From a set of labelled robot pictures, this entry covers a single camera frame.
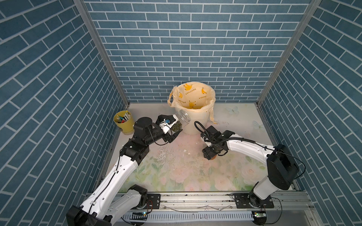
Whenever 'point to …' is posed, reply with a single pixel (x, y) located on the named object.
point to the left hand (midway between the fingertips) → (179, 123)
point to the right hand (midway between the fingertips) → (210, 152)
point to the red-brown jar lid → (213, 157)
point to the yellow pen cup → (123, 119)
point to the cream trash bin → (201, 117)
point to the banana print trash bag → (193, 96)
